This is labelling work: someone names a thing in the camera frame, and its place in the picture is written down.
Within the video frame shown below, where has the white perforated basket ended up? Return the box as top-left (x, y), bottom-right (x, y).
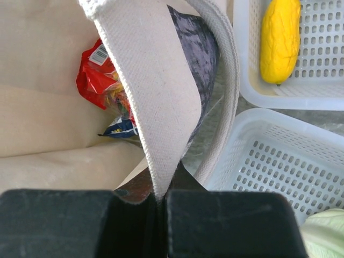
top-left (233, 1), bottom-right (343, 111)
top-left (205, 108), bottom-right (343, 224)

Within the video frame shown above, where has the front white perforated basket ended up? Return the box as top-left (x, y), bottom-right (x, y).
top-left (205, 108), bottom-right (343, 224)

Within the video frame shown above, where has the yellow mango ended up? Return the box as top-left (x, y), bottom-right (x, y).
top-left (260, 1), bottom-right (301, 84)

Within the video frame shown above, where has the back white perforated basket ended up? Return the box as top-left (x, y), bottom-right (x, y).
top-left (233, 1), bottom-right (343, 111)

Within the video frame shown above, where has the red candy bag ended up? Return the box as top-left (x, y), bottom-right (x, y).
top-left (76, 39), bottom-right (134, 121)

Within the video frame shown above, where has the beige canvas tote bag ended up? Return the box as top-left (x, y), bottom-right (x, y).
top-left (1, 1), bottom-right (240, 200)

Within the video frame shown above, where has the napa cabbage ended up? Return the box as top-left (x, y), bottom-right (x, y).
top-left (299, 209), bottom-right (343, 258)

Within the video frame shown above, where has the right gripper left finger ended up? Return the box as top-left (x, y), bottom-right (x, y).
top-left (1, 189), bottom-right (159, 257)

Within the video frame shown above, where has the blue snack bag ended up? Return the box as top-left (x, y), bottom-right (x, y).
top-left (98, 116), bottom-right (138, 138)

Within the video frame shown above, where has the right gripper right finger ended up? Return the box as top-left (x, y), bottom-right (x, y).
top-left (166, 190), bottom-right (307, 257)

